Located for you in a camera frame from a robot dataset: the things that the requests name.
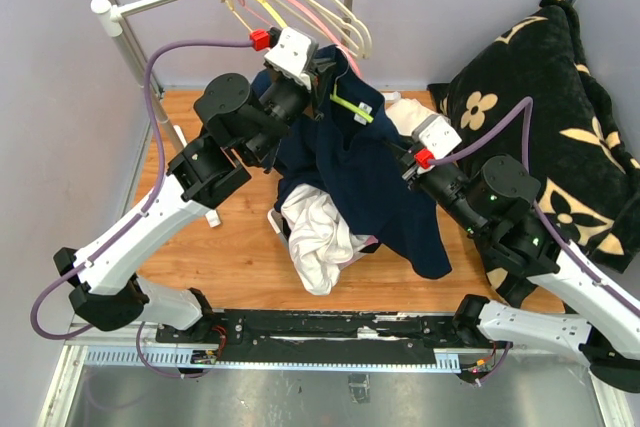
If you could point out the pink white hanger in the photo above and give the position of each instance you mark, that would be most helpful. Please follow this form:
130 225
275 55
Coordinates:
296 13

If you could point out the folded cream cloth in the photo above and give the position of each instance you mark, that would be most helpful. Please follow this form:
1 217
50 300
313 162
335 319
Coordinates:
412 119

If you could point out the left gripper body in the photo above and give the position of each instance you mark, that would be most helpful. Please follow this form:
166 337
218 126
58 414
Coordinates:
313 75

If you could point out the green hanger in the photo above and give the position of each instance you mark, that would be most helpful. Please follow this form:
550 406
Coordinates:
362 111

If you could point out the white plastic basket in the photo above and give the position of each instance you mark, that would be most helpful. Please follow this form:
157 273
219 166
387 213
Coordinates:
280 228

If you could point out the yellow hanger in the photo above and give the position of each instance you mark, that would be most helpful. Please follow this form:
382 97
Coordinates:
275 19

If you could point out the wooden hanger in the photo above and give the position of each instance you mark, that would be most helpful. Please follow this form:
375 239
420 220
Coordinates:
320 7

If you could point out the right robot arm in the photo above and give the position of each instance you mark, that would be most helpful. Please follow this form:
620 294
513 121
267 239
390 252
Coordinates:
495 208

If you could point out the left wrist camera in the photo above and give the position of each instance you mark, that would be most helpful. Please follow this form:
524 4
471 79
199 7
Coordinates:
289 54

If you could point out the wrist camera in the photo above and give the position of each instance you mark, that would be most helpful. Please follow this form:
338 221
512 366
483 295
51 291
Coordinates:
289 54
441 144

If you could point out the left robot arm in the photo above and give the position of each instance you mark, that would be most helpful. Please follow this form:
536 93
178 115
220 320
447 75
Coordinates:
241 129

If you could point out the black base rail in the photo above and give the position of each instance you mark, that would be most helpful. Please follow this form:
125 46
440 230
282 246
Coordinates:
321 337

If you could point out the white t shirt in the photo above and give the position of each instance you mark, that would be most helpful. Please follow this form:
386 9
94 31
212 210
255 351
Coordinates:
320 240

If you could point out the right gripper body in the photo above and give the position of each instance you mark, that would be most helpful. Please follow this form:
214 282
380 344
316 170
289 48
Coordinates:
412 169

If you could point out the navy blue t shirt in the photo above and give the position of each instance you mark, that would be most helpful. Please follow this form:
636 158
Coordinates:
354 164

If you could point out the pink t shirt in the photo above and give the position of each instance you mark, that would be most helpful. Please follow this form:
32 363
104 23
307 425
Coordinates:
370 245

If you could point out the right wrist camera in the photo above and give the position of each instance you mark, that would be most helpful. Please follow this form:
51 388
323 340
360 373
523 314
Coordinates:
441 144

